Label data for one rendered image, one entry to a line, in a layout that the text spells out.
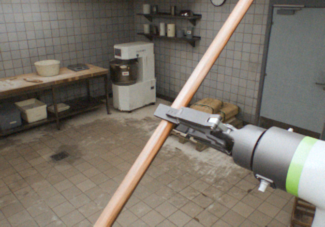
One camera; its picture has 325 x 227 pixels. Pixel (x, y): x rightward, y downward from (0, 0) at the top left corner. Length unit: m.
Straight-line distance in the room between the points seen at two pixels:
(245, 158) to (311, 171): 0.10
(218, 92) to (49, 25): 3.38
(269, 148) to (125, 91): 5.25
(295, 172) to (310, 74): 4.25
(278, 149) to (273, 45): 4.39
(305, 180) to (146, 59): 5.48
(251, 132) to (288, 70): 4.30
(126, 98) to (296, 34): 3.16
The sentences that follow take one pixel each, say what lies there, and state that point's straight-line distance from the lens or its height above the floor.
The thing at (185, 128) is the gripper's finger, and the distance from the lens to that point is 0.60.
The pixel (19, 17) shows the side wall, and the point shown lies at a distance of 5.66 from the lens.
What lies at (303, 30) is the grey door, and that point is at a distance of 4.64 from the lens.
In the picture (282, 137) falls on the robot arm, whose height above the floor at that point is 2.00.
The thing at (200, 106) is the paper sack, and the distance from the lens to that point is 4.54.
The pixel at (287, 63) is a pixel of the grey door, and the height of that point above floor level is 1.24.
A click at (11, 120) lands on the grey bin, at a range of 5.15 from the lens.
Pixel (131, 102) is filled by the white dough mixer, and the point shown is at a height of 0.23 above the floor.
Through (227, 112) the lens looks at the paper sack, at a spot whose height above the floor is 0.41.
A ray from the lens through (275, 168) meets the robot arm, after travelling 0.46.
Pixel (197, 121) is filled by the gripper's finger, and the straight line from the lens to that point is 0.51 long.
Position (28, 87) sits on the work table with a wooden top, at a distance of 4.92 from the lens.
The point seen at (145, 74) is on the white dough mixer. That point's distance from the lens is 5.87.
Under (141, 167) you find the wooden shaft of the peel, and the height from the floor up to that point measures 1.88.
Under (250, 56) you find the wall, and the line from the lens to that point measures 5.05.
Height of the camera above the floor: 2.20
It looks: 21 degrees down
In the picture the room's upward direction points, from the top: straight up
